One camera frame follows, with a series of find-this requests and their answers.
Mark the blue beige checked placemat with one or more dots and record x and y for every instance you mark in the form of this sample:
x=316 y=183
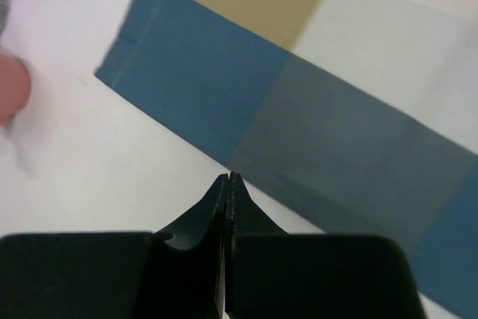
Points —
x=359 y=115

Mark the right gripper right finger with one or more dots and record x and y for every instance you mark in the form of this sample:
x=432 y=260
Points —
x=273 y=274

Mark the pink mug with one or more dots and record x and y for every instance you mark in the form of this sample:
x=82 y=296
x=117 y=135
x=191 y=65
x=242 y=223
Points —
x=15 y=86

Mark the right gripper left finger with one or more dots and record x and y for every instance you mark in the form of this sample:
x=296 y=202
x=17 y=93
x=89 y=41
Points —
x=171 y=273

